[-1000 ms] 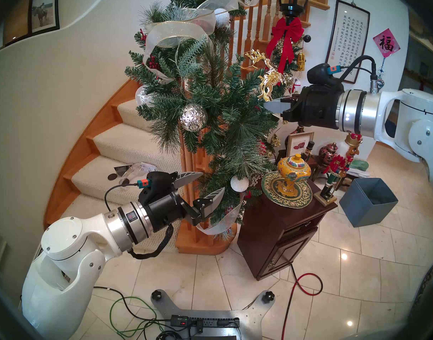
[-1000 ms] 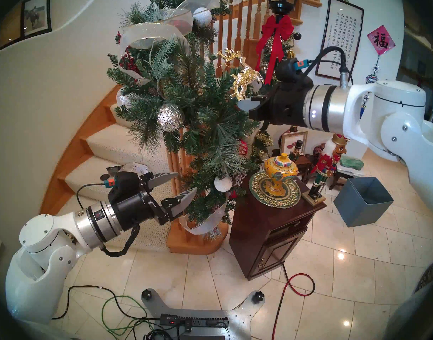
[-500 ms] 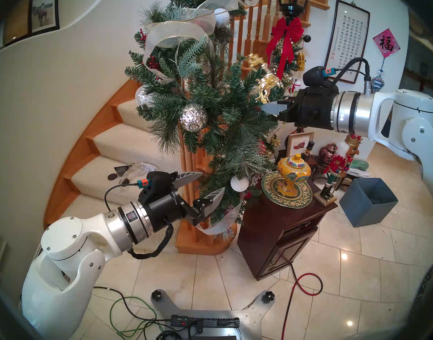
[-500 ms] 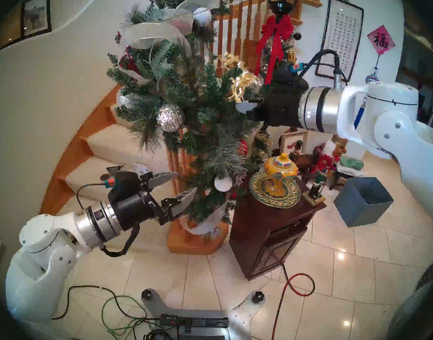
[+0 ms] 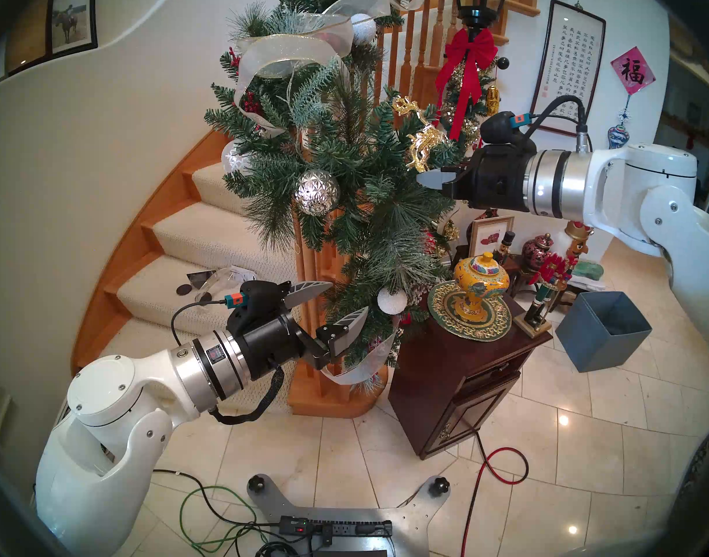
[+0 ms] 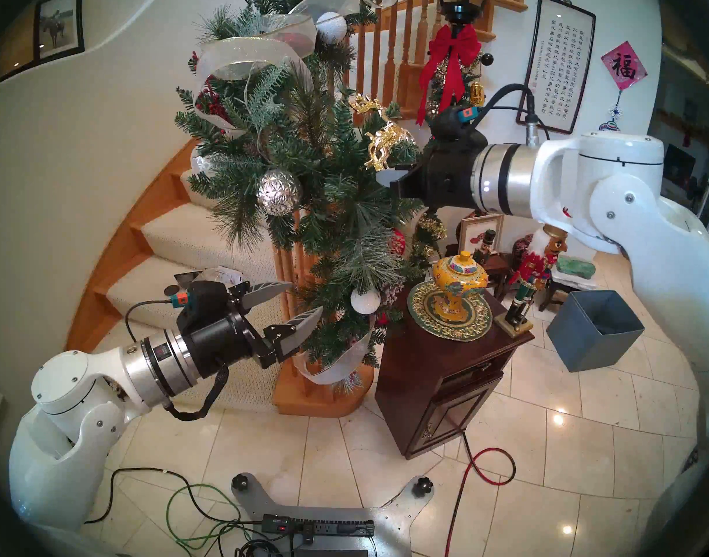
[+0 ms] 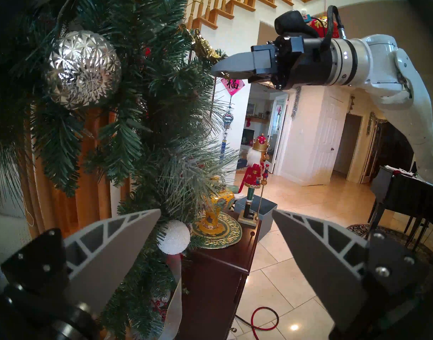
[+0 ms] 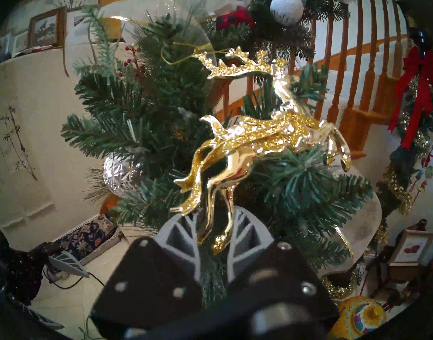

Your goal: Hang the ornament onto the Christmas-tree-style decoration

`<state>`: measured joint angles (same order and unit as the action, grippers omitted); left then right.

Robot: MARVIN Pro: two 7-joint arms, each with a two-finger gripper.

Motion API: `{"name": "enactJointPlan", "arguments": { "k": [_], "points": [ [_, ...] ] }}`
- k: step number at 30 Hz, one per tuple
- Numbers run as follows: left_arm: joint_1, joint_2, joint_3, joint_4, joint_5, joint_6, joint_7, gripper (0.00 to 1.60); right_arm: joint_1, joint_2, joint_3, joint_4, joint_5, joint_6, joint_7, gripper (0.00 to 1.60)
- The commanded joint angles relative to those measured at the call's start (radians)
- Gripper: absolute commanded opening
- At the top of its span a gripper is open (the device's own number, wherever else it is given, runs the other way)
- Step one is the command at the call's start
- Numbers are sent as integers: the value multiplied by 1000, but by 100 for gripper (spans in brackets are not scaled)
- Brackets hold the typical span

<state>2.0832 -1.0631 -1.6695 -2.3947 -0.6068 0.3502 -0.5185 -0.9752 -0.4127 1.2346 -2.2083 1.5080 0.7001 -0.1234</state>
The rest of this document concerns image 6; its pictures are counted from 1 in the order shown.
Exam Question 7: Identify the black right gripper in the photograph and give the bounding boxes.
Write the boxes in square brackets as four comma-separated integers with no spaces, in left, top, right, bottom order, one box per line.
[376,137,488,209]

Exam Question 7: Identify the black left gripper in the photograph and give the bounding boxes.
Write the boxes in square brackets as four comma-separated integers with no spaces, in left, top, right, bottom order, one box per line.
[185,280,324,379]

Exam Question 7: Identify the gold glitter reindeer ornament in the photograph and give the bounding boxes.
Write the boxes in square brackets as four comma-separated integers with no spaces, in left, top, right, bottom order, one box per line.
[350,95,418,172]

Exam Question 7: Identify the green pine Christmas garland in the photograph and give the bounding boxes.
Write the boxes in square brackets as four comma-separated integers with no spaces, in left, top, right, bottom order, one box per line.
[174,0,442,382]

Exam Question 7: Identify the white glitter ball ornament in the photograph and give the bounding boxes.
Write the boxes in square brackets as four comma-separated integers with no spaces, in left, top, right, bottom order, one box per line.
[350,288,382,316]
[315,12,347,45]

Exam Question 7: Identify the silver faceted ball ornament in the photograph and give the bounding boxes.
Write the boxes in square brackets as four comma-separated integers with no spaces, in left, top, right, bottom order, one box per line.
[257,170,303,217]

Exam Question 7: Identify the clear plastic packaging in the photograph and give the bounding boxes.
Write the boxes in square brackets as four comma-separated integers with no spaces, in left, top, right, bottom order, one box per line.
[201,266,243,287]

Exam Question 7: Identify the sheer white gold-edged ribbon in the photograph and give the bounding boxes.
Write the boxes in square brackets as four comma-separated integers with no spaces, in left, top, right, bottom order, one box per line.
[293,312,378,385]
[195,0,401,139]

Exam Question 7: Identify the small dark nutcracker figure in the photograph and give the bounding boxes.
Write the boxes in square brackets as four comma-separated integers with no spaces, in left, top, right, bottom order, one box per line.
[473,228,497,265]

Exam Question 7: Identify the yellow porcelain lidded jar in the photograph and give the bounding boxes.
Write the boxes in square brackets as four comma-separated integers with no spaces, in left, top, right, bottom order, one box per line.
[432,250,490,323]

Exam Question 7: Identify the carpeted wooden staircase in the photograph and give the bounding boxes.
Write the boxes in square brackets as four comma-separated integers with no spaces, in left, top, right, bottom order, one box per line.
[64,138,375,418]

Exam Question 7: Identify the green gold round mat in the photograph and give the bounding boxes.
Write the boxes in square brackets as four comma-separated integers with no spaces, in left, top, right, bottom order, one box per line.
[407,279,493,342]

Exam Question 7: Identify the red velvet bow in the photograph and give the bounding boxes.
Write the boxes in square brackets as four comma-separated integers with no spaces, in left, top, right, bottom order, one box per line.
[415,23,483,127]

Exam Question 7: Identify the large red crowned nutcracker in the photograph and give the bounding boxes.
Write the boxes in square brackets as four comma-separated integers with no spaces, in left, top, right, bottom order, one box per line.
[508,225,570,307]

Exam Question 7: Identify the dark wooden cabinet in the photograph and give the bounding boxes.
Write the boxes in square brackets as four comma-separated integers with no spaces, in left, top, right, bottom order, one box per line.
[375,283,535,461]

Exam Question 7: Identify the green jade stone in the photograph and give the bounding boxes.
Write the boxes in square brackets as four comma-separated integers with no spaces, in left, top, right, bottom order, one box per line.
[555,255,597,281]

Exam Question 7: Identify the red berry cluster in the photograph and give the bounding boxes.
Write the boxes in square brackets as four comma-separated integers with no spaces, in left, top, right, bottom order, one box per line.
[195,89,227,121]

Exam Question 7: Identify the framed Chinese calligraphy scroll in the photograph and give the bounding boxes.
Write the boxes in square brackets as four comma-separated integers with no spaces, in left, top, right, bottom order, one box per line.
[523,0,597,135]

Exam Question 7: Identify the black power strip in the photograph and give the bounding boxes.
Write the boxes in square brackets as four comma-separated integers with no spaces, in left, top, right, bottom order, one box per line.
[261,514,375,539]

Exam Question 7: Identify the blue-grey waste bin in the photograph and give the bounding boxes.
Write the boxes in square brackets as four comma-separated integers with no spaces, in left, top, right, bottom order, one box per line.
[546,289,645,372]

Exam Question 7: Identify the red diamond fu paper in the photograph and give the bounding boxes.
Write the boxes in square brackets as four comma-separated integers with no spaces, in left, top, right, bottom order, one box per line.
[600,41,649,91]

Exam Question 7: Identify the dark fireplace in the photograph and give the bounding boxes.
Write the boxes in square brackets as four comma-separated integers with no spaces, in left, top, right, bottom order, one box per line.
[662,144,696,182]

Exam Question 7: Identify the framed horse rider photo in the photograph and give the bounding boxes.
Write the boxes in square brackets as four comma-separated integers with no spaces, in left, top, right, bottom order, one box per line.
[33,0,85,63]

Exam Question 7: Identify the brown framed picture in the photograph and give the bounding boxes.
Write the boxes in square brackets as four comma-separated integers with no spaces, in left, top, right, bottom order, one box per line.
[0,0,39,84]

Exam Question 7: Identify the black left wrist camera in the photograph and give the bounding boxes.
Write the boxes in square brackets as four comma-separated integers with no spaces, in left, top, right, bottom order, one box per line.
[173,280,243,331]

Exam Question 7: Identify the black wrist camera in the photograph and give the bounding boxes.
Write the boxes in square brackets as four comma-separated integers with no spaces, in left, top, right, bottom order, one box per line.
[173,280,243,331]
[430,104,488,150]

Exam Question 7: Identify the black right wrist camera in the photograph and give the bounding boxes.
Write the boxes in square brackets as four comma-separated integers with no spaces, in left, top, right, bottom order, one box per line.
[430,104,488,150]

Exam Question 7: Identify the small silver picture frame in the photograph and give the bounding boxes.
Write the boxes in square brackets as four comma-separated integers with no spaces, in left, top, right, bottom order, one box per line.
[458,214,505,255]

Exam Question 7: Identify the black braided cable sleeve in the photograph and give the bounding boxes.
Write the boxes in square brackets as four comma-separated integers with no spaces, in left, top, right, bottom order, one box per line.
[164,364,231,422]

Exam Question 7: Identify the thin black camera cable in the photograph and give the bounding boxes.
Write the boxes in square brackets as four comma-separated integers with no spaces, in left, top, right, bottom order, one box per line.
[125,299,178,343]

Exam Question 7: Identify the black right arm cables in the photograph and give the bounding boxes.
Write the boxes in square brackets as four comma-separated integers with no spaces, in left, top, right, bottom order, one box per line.
[473,84,549,147]

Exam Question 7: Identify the black floor cable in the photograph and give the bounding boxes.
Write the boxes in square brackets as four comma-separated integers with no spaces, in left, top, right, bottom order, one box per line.
[84,468,268,557]

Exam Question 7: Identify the green cable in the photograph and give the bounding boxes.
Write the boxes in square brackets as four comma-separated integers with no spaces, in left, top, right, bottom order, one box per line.
[166,483,268,554]

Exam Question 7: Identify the grey metal robot base plate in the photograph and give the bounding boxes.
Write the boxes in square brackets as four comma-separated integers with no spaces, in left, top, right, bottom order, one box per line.
[231,473,435,557]

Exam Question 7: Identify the red and black cable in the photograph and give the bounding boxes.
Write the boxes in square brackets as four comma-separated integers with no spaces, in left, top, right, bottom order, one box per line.
[444,431,516,557]

